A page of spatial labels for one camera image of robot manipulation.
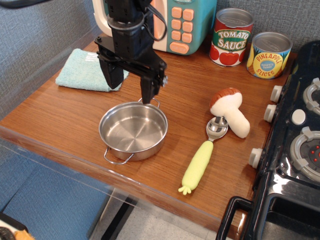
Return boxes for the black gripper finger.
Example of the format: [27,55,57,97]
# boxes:
[140,76,160,104]
[98,56,124,89]

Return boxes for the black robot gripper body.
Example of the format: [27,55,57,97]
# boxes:
[94,23,168,87]

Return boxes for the small stainless steel pot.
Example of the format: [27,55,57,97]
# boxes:
[98,98,169,165]

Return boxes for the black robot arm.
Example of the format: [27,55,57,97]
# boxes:
[94,0,168,104]

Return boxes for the teal toy microwave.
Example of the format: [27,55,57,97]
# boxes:
[92,0,217,55]

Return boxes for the light blue folded cloth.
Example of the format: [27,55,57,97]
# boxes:
[55,48,121,92]

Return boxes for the plush toy mushroom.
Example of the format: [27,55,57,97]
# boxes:
[209,87,251,139]

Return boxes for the tomato sauce can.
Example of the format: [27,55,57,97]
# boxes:
[209,8,254,67]

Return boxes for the pineapple slices can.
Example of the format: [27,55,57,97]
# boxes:
[246,32,293,80]

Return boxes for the black toy stove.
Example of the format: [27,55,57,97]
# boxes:
[216,40,320,240]

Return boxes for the orange object bottom corner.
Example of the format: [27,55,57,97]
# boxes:
[0,226,35,240]

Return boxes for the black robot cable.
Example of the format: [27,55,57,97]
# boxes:
[143,0,168,42]

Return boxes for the spoon with green handle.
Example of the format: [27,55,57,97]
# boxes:
[178,116,229,196]

